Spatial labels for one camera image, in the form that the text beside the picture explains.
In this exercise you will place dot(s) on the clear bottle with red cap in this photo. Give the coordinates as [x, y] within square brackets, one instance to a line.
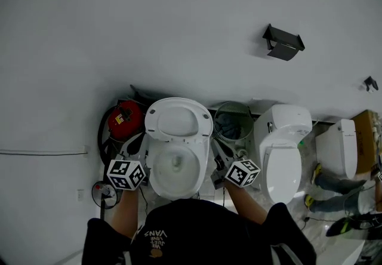
[106, 190]

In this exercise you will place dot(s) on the white tankless toilet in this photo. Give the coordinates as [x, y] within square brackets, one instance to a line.
[337, 150]

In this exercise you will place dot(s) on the blue cloth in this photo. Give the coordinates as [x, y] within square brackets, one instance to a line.
[229, 128]

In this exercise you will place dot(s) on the person's left forearm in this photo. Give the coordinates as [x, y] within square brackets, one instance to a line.
[125, 213]

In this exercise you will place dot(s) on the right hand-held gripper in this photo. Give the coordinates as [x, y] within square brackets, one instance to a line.
[241, 172]

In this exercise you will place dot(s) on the printed cardboard box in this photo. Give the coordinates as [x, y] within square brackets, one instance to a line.
[365, 138]

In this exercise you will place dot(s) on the white wall socket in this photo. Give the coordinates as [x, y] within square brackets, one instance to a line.
[80, 195]

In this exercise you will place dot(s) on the grey-green slatted basket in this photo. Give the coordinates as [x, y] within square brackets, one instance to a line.
[235, 106]

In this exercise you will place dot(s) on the black mesh wastebasket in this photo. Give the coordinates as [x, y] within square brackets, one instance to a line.
[97, 199]

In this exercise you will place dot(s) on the white round toilet bowl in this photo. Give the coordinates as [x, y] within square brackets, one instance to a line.
[179, 186]

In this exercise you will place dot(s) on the small black wall holder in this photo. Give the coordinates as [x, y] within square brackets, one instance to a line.
[371, 83]

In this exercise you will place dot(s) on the person's right forearm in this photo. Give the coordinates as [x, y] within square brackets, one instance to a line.
[244, 201]

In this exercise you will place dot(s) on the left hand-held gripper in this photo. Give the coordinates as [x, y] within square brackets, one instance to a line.
[125, 174]

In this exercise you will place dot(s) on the person's black shirt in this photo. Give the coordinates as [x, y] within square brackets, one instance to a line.
[203, 228]

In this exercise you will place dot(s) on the black and green shoe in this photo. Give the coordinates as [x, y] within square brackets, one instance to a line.
[343, 226]

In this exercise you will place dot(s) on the black wall paper holder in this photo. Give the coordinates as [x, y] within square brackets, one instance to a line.
[283, 49]

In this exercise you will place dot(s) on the white toilet with tank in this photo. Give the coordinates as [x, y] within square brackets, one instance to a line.
[280, 174]

